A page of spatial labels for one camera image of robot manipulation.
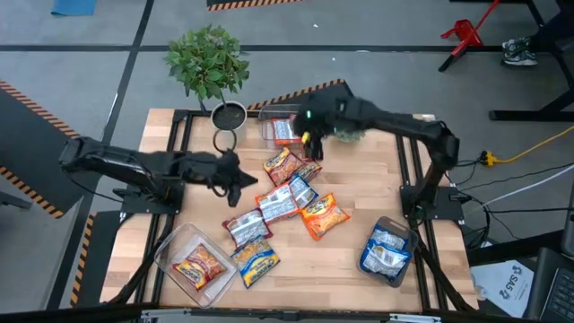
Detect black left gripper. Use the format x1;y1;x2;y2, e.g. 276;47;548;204
197;150;259;209

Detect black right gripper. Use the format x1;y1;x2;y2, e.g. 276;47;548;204
294;93;349;162

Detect orange Maruchan noodle pack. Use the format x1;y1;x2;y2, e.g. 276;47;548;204
271;117;304;146
254;181;300;225
299;192;352;242

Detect pale green succulent plant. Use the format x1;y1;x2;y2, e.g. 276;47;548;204
334;127;367;144

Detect clear plastic bin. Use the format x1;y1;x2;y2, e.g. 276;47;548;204
258;103;310;149
153;223;239;309

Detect black hazard striped floor mat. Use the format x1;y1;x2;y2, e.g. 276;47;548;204
205;0;304;13
69;210;122;309
246;78;355;112
0;79;116;220

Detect leafy green potted plant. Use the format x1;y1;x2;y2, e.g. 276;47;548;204
163;24;251;135

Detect grey tinted plastic bin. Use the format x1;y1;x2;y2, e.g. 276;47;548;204
357;215;421;288

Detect red metal stand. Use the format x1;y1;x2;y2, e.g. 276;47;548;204
438;0;501;73

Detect person's shoe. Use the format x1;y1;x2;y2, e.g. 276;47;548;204
500;37;539;67

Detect white printed paper sheet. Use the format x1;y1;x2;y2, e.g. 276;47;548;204
470;258;535;319

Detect blue floor mat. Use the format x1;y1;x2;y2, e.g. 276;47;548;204
49;0;99;18

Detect person's leg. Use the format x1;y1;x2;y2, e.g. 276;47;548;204
528;0;574;51

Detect black laptop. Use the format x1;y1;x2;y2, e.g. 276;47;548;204
524;246;574;323

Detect black cable loop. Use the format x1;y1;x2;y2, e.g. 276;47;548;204
212;128;238;153

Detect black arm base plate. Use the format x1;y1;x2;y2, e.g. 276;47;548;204
400;186;465;221
119;181;185;215

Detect black cable conduit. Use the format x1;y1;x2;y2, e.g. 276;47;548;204
412;219;474;311
107;214;177;306

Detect silver metal bracket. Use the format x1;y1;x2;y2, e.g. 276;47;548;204
141;308;192;320
388;312;443;323

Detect yellow extension cable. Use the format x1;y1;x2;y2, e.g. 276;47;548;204
482;125;574;166

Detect black desk leg frame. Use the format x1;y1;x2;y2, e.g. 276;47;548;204
488;0;574;123

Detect white cable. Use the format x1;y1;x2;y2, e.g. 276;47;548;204
474;165;574;211

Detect black power cable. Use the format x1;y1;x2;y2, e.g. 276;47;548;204
470;205;574;214

